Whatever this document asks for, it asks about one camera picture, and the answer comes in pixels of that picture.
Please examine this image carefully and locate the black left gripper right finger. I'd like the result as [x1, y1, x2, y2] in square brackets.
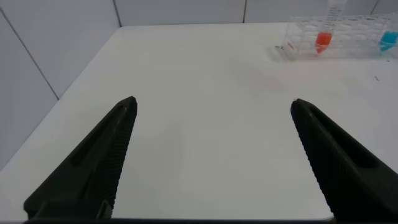
[290, 98, 398, 222]

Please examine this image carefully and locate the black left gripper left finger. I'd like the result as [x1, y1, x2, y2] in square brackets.
[23, 95, 138, 220]

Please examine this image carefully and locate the blue pigment test tube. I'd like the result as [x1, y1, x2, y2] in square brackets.
[378, 18, 398, 54]

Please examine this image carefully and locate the clear plastic test tube rack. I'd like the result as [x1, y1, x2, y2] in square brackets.
[282, 14, 398, 62]

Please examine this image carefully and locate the red pigment test tube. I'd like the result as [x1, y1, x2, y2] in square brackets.
[314, 0, 348, 55]

